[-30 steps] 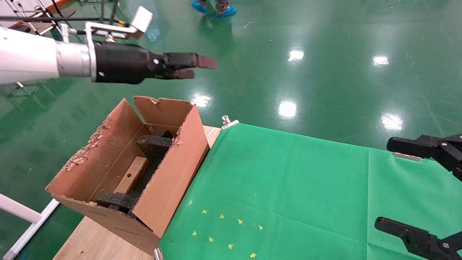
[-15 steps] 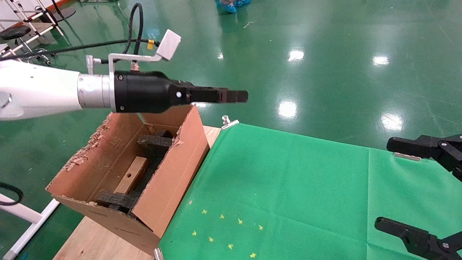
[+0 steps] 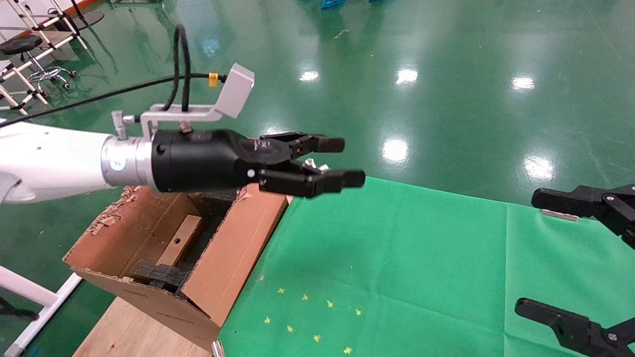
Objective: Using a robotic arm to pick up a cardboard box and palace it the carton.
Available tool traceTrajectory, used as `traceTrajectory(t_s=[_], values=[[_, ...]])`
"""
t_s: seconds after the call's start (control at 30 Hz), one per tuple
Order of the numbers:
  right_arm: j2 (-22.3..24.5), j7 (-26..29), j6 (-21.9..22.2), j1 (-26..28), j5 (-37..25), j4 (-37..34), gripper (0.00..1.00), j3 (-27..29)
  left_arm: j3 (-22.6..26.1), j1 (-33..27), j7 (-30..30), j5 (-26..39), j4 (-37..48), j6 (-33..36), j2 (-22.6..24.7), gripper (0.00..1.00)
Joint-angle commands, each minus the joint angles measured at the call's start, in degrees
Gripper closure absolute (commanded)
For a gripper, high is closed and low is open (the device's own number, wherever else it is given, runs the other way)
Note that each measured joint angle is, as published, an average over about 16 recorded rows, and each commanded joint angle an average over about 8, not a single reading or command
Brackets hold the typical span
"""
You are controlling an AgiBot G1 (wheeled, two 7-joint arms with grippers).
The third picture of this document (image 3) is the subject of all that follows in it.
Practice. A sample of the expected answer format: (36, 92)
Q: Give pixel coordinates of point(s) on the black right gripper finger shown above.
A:
(570, 203)
(570, 327)

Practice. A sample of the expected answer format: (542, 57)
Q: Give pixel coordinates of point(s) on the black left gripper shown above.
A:
(198, 161)

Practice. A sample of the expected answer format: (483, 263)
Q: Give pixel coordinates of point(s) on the small taped cardboard box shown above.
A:
(181, 240)

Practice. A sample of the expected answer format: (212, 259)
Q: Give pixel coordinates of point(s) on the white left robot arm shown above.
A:
(49, 158)

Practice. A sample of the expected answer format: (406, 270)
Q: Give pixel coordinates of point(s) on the large open cardboard carton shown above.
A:
(233, 248)

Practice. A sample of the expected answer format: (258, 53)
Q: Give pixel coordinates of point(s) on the silver binder clip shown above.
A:
(310, 162)

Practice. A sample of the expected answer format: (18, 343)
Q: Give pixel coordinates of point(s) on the flat silver cloth clip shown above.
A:
(559, 215)

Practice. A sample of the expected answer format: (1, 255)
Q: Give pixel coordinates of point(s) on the black foam insert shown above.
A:
(213, 203)
(158, 275)

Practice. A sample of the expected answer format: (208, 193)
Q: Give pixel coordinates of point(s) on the green table cloth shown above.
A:
(397, 267)

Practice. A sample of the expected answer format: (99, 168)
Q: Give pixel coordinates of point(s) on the blue shoe cover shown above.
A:
(332, 3)

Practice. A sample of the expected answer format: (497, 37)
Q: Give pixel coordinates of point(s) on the small metal edge clip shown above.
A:
(217, 348)

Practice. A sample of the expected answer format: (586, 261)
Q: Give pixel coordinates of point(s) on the black round stand base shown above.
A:
(89, 19)

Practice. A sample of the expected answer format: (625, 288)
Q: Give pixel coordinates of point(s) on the white pipe rack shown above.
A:
(67, 22)

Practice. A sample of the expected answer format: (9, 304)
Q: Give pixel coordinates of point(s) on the black round stool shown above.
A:
(22, 43)

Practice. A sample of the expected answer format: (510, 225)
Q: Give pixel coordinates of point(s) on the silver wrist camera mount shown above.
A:
(235, 91)

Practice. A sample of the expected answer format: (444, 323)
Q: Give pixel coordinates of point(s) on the white table leg frame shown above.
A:
(30, 292)

